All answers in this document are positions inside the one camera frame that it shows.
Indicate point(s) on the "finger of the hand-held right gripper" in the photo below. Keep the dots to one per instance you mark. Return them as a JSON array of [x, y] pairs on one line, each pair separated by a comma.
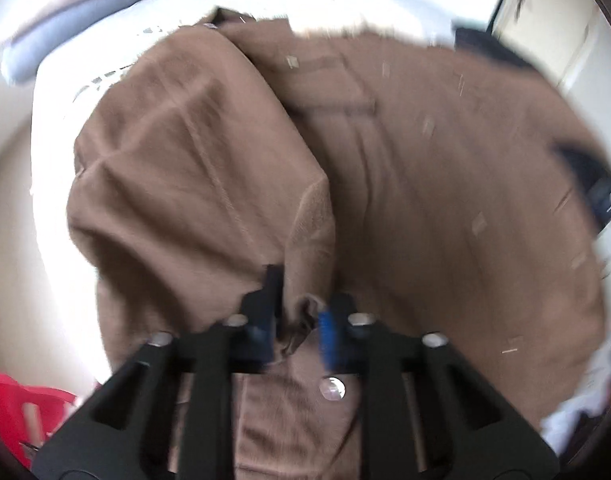
[[583, 165]]

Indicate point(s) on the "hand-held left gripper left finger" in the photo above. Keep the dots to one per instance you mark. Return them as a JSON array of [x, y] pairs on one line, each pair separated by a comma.
[[262, 341]]

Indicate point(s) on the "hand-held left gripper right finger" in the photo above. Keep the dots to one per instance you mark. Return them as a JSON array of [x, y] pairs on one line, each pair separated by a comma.
[[326, 336]]

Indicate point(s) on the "brown coat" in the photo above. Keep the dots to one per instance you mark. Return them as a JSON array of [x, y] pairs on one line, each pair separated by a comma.
[[410, 185]]

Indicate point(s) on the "cream door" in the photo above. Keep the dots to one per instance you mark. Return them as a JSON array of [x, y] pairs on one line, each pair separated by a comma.
[[550, 25]]

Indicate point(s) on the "black puffer jacket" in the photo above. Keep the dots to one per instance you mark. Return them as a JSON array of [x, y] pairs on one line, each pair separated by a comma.
[[485, 42]]

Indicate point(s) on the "red plastic basket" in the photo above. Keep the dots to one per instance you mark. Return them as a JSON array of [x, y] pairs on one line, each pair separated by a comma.
[[5, 400]]

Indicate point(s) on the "bed with pale sheet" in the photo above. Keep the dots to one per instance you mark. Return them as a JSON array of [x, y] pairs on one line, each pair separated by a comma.
[[195, 7]]

